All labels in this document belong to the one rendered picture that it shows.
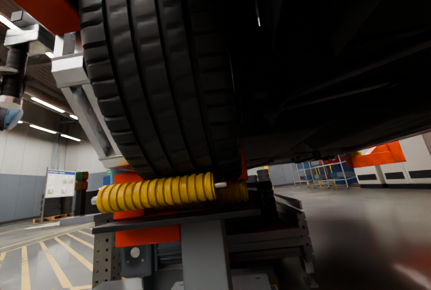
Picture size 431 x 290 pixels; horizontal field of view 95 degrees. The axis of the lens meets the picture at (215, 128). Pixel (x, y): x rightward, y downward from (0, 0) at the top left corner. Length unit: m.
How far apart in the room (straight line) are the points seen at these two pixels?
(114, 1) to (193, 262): 0.53
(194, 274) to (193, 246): 0.06
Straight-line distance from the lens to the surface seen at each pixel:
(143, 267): 0.89
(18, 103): 0.66
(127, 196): 0.46
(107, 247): 1.36
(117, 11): 0.39
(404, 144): 5.36
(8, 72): 0.68
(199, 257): 0.53
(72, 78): 0.45
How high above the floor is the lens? 0.51
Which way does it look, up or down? 16 degrees up
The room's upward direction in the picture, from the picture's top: 7 degrees counter-clockwise
